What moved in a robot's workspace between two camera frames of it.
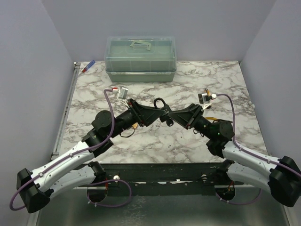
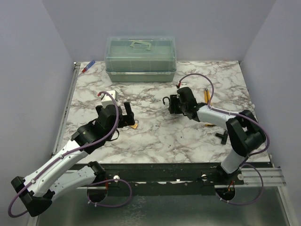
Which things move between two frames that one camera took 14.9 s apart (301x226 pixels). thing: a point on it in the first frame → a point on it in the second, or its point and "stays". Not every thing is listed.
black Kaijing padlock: x=166 y=108 → x=172 y=103
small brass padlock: x=134 y=125 stays
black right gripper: x=187 y=117 → x=178 y=111
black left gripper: x=147 y=116 → x=128 y=119
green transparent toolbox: x=140 y=59 stays
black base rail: x=161 y=179 stays
